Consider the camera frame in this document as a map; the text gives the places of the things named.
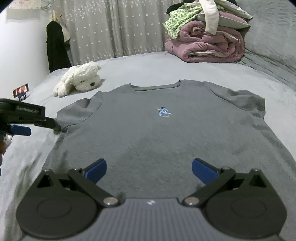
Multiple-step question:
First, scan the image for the grey t-shirt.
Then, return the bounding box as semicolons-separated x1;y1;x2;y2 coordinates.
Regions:
45;80;295;204

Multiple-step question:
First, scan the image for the grey bed sheet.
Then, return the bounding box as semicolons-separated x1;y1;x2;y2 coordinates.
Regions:
1;52;295;240

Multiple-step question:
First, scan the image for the black hanging coat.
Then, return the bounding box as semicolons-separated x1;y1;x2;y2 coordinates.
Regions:
46;21;71;73

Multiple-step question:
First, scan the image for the white plush dog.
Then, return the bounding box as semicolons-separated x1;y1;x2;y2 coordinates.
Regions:
53;61;101;98

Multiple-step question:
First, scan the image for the grey star curtain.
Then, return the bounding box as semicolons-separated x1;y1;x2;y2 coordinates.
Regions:
52;0;176;65

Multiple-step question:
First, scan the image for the folded mauve quilt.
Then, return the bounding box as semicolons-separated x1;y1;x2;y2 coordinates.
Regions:
165;11;250;63

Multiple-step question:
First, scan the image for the grey quilted headboard cover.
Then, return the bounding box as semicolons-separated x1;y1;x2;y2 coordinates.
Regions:
238;0;296;90

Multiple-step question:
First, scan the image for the cream white garment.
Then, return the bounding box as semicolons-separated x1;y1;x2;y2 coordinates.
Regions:
196;0;253;35

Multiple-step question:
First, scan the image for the green patterned garment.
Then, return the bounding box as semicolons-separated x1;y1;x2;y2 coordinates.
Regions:
163;2;203;40

